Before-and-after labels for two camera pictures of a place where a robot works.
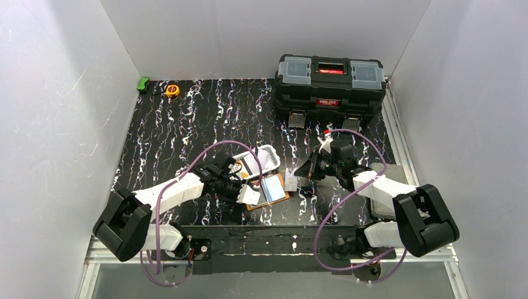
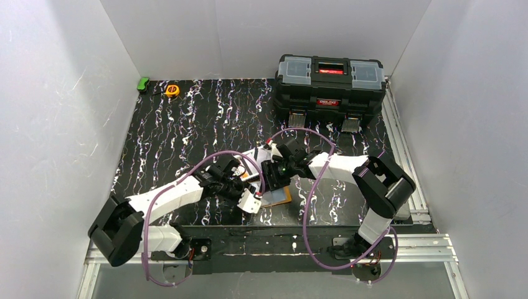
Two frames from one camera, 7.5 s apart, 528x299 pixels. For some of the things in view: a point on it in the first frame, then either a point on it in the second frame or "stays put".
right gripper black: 312,168 to 271,179
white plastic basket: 268,156 stays put
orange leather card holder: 275,190 stays put
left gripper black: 238,191 stays put
